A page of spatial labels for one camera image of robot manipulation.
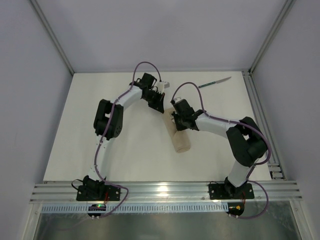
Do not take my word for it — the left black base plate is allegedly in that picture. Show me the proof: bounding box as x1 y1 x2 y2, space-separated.
71 175 121 202

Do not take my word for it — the left black controller board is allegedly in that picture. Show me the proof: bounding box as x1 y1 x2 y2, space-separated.
87 203 107 220

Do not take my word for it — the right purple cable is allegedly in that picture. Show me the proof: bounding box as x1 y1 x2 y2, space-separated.
171 82 273 220

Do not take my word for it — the right side aluminium rail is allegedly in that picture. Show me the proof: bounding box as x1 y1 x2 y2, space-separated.
242 70 287 181

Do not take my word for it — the aluminium frame post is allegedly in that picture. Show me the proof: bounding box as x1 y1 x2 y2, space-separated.
248 0 296 75
28 0 75 76

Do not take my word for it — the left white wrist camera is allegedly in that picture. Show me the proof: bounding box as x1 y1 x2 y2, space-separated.
156 81 170 93

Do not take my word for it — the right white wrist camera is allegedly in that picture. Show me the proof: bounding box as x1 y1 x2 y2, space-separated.
170 97 182 105

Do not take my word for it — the green handled knife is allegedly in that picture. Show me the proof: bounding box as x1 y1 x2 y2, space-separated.
198 76 232 89

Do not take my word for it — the beige cloth napkin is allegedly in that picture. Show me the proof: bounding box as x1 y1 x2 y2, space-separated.
162 107 191 153

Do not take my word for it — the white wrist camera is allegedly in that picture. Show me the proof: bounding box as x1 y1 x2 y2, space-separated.
156 81 170 93
170 97 182 105

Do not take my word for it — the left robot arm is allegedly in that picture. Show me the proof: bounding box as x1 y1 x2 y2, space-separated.
78 73 166 200

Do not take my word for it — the black controller board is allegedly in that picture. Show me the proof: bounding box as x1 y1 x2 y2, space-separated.
87 203 107 220
226 202 245 218

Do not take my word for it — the left aluminium frame post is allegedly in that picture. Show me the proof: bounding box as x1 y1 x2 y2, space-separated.
28 0 75 76

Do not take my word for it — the green handled fork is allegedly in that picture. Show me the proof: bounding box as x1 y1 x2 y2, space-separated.
170 113 175 123

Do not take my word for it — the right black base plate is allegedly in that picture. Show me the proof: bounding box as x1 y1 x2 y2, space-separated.
208 181 255 200

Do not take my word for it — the right aluminium frame post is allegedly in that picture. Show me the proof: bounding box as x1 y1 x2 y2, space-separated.
248 0 296 75

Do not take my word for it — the aluminium mounting rail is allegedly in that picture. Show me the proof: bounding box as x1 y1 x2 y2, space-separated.
30 180 303 203

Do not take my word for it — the slotted grey cable duct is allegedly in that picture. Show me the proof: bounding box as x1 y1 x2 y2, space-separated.
41 202 228 214

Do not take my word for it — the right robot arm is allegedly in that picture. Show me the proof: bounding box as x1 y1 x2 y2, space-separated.
170 99 268 200

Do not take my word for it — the right black controller board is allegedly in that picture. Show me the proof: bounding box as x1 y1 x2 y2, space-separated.
226 202 245 218

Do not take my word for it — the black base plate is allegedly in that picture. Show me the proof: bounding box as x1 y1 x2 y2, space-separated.
208 181 255 200
71 175 121 202

